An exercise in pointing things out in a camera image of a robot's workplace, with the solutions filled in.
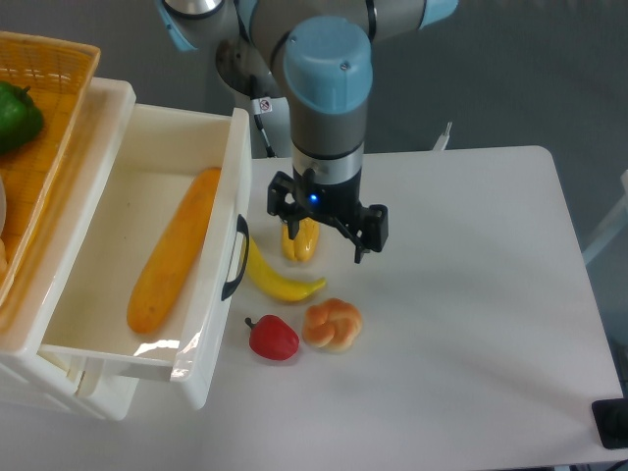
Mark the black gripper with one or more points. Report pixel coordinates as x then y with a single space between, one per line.
337 205

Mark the white drawer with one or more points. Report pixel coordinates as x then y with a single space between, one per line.
163 150

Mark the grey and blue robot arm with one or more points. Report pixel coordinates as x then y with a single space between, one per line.
317 55

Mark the white drawer cabinet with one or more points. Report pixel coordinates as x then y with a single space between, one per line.
30 375

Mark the yellow bell pepper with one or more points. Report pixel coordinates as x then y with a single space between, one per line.
303 246

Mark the yellow banana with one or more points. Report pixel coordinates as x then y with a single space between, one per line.
275 285

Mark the knotted bread roll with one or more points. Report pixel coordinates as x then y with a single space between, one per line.
332 325

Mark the red bell pepper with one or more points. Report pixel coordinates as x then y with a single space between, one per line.
272 338

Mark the long orange baguette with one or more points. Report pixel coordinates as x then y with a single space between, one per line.
162 278

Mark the orange woven basket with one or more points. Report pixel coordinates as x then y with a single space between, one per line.
58 73

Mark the green bell pepper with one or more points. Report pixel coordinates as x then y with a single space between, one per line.
21 119

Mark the black device at table corner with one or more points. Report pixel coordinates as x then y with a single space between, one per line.
611 421

